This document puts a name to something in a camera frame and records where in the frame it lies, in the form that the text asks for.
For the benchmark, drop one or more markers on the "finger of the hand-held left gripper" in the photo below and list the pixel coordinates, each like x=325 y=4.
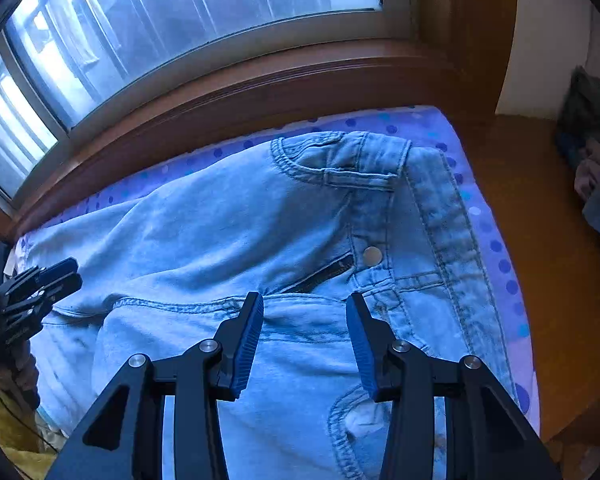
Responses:
x=55 y=269
x=62 y=286

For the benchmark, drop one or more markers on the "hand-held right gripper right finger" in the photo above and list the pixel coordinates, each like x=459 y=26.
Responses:
x=362 y=350

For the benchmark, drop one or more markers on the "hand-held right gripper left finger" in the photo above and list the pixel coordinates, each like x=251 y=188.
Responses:
x=245 y=340

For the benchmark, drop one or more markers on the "light blue denim jeans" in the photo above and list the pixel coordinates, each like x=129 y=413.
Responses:
x=205 y=240

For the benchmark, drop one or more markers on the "yellow cloth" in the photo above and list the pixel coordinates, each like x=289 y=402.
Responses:
x=10 y=440

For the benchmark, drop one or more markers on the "purple dotted bed sheet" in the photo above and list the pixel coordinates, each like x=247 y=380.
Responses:
x=500 y=260

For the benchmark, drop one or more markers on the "aluminium sliding window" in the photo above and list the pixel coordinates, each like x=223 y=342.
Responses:
x=205 y=0

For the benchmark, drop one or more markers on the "dark grey-green garment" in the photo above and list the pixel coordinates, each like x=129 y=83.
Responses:
x=587 y=105

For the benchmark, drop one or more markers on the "wooden window frame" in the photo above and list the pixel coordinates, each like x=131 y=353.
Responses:
x=280 y=85

